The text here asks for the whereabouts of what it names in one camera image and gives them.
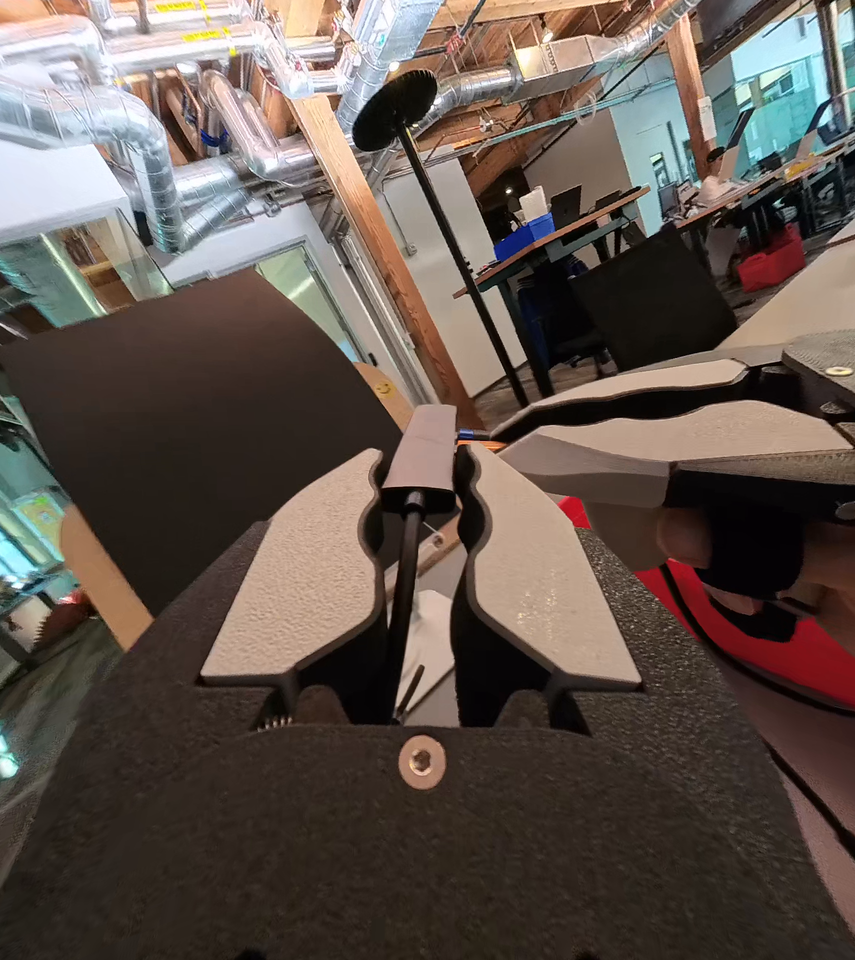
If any blue storage bin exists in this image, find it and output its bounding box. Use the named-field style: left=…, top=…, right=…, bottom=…
left=493, top=212, right=556, bottom=261

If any wooden office desk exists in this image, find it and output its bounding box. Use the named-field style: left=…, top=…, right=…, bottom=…
left=453, top=186, right=654, bottom=400

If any spiral metal duct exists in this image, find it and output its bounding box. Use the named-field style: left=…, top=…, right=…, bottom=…
left=333, top=0, right=447, bottom=151

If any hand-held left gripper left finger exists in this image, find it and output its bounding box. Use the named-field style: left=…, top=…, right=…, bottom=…
left=198, top=447, right=393, bottom=699

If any red floor crate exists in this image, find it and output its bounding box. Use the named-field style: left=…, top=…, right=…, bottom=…
left=737, top=223, right=807, bottom=295

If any wooden column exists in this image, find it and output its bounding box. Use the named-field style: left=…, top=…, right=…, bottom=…
left=283, top=93, right=485, bottom=430

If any blue ringed usb-c cable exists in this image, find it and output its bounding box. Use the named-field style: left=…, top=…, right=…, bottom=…
left=454, top=426, right=855, bottom=727

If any black backdrop sheet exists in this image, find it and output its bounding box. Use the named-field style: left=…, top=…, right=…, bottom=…
left=0, top=268, right=408, bottom=618

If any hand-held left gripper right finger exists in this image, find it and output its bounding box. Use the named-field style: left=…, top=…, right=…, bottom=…
left=451, top=442, right=645, bottom=695

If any dark grey usb hub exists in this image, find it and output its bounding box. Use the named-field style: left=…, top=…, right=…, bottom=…
left=382, top=405, right=462, bottom=727

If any blue office chair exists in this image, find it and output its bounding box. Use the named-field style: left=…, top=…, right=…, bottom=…
left=516, top=261, right=612, bottom=370

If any rectangular metal duct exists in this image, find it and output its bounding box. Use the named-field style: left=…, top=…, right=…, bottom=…
left=427, top=33, right=672, bottom=125

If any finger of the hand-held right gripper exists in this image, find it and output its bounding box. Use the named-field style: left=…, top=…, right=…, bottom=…
left=501, top=399, right=855, bottom=571
left=491, top=357, right=785, bottom=451

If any red storage bin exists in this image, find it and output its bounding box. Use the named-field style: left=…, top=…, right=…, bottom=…
left=558, top=495, right=855, bottom=732

